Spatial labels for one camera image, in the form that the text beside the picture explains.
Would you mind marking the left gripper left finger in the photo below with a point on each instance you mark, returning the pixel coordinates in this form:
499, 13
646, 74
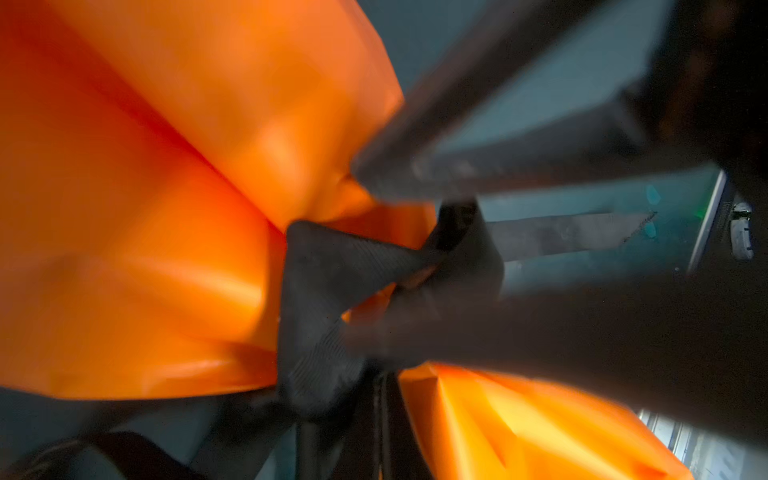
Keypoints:
359, 458

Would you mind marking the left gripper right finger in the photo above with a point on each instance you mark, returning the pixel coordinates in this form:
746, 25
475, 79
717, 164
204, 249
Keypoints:
400, 456

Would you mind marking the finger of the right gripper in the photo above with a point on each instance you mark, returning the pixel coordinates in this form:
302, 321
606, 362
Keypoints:
402, 162
694, 348

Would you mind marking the black printed ribbon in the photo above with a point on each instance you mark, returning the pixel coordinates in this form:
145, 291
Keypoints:
326, 274

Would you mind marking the orange wrapping paper sheet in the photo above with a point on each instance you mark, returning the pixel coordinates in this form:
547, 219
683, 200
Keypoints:
154, 155

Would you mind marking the green table mat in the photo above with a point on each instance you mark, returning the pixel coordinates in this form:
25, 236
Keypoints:
601, 57

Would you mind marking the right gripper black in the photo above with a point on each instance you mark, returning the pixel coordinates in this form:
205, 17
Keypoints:
707, 82

